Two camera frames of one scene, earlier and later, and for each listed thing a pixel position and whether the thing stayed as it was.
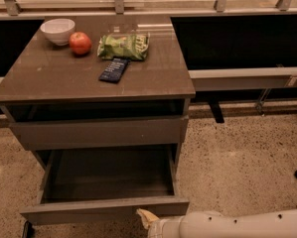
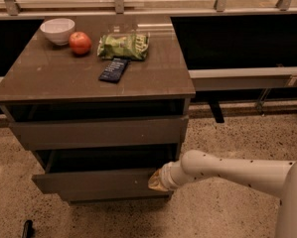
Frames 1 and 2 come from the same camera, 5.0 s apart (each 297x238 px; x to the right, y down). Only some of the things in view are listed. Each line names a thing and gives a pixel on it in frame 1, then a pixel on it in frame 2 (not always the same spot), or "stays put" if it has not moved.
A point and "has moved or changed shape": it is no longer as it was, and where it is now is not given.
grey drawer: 91,181 has moved or changed shape
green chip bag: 132,46 stays put
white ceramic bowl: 59,30 stays put
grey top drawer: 100,133 stays put
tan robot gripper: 156,229 → 167,178
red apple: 79,43 stays put
